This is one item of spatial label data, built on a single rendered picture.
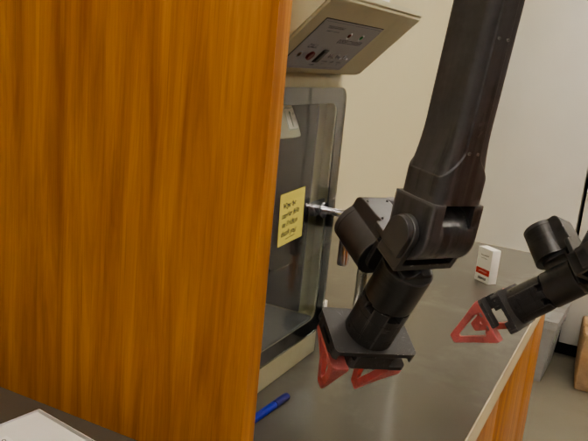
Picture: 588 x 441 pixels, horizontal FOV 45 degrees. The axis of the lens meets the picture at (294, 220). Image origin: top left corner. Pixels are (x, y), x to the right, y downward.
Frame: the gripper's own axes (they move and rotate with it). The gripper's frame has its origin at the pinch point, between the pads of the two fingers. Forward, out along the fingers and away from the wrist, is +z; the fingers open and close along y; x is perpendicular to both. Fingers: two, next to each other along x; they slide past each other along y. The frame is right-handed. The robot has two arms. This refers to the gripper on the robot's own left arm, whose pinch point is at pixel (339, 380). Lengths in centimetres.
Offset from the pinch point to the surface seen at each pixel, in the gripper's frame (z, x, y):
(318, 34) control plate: -30.3, -27.1, 7.3
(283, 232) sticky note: -1.9, -23.8, 2.5
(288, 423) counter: 15.8, -4.5, 0.0
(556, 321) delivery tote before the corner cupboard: 129, -133, -207
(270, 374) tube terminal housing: 19.7, -15.4, -1.0
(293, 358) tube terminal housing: 21.6, -20.3, -6.6
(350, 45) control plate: -26.6, -34.7, -1.0
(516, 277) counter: 35, -59, -81
